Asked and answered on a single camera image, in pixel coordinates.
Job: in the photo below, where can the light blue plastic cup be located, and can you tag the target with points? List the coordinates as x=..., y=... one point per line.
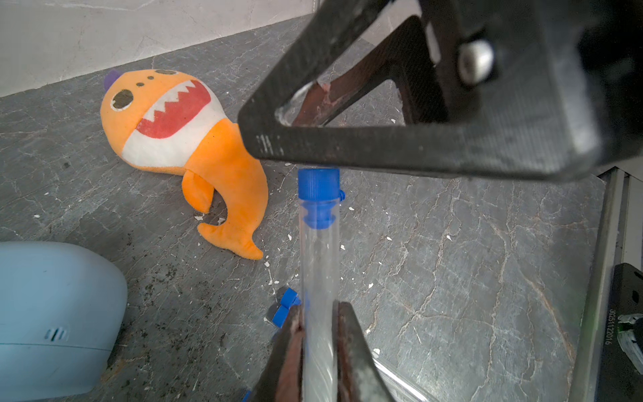
x=62, y=308

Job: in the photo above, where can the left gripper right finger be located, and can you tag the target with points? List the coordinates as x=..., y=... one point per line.
x=358, y=378

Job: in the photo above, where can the test tube with blue stopper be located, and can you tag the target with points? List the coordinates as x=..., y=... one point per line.
x=399, y=386

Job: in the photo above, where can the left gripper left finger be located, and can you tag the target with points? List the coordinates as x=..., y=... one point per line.
x=280, y=380

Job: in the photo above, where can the orange shark plush toy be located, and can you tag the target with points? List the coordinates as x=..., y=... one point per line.
x=169, y=122

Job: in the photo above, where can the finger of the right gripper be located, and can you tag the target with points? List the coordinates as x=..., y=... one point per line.
x=404, y=58
x=370, y=134

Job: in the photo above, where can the clear test tube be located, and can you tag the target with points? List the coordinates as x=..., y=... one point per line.
x=289, y=299
x=320, y=199

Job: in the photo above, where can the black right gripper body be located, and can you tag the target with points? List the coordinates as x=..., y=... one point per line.
x=534, y=88

